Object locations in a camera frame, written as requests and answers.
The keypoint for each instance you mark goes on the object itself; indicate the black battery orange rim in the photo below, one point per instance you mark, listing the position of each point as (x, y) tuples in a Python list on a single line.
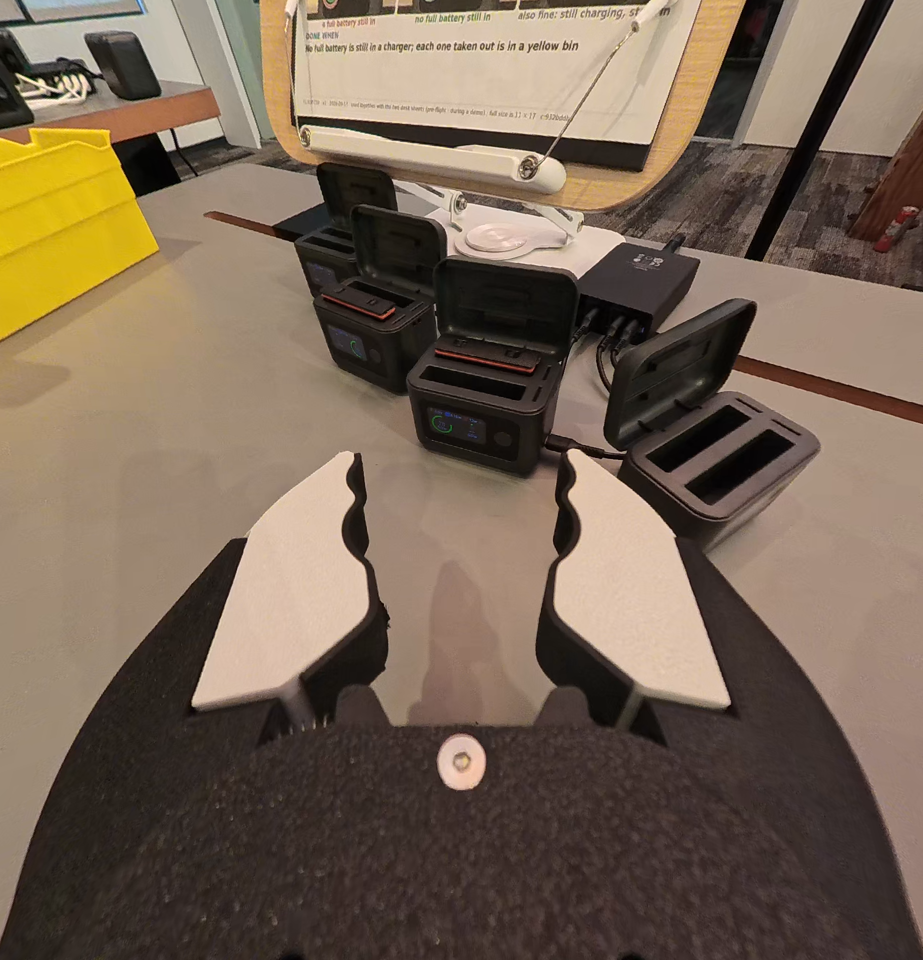
[(356, 307), (484, 358)]

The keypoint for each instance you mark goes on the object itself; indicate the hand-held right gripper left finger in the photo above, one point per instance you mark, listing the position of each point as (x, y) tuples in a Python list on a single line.
[(281, 600)]

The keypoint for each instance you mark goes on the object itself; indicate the wooden edged table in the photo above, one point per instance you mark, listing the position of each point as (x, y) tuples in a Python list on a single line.
[(169, 105)]

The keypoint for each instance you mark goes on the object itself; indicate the black battery charging case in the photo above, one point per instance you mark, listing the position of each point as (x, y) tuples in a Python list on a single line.
[(124, 64), (686, 360), (356, 187), (8, 49), (401, 240), (506, 292), (4, 97)]

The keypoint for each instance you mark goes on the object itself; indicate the wooden pillar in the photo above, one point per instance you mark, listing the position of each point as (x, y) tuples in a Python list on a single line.
[(904, 172)]

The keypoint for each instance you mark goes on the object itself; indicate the yellow plastic bin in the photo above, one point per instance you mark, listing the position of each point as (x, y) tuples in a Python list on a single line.
[(56, 225)]

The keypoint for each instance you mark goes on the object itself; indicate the black charging hub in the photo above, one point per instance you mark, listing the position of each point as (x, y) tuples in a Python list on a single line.
[(641, 277)]

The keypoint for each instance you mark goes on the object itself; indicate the instruction sheet on wooden stand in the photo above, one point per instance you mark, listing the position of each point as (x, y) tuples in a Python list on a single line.
[(701, 112)]

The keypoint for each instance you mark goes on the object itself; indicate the white paper poster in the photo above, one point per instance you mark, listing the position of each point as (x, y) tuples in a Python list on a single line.
[(469, 82)]

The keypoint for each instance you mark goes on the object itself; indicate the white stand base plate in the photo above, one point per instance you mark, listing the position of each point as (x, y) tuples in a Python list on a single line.
[(581, 259)]

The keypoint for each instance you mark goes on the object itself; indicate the small red canister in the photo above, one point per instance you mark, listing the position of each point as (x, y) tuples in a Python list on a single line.
[(896, 229)]

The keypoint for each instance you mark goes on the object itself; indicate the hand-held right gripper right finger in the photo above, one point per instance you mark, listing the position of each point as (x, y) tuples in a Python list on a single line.
[(634, 600)]

